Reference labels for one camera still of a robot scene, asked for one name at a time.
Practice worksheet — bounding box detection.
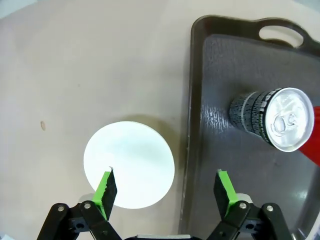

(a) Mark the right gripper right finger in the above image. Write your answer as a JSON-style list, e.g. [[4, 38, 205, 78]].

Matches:
[[206, 169, 294, 240]]

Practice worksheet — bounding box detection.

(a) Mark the white round bowl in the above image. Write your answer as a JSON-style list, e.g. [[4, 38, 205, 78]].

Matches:
[[83, 121, 175, 210]]

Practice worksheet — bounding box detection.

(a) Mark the red plastic party cup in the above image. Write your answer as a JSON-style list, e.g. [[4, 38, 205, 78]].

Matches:
[[298, 105, 320, 166]]

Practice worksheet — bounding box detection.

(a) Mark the black Pepsi soda can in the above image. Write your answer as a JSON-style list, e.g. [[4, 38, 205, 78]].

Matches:
[[229, 87, 315, 153]]

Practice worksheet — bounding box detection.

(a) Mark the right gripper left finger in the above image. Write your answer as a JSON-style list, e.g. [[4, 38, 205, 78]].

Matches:
[[37, 169, 121, 240]]

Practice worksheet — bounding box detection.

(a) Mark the brown plastic serving tray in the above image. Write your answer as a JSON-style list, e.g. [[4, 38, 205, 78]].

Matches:
[[178, 14, 320, 240]]

